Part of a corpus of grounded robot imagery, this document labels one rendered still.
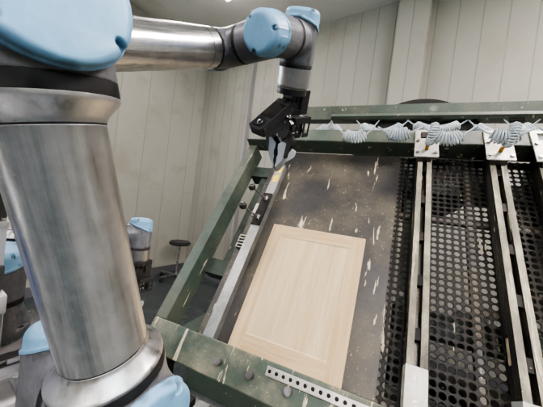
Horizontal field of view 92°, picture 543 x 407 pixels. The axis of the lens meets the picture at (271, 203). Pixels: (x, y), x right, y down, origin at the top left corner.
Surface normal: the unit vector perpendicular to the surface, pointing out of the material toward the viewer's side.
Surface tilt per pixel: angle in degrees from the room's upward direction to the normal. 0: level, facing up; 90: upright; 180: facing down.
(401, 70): 90
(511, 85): 90
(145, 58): 124
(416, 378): 55
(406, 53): 90
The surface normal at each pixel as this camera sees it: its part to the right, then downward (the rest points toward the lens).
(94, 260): 0.73, 0.15
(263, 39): -0.54, 0.37
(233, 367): -0.25, -0.60
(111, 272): 0.90, 0.08
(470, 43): -0.56, -0.06
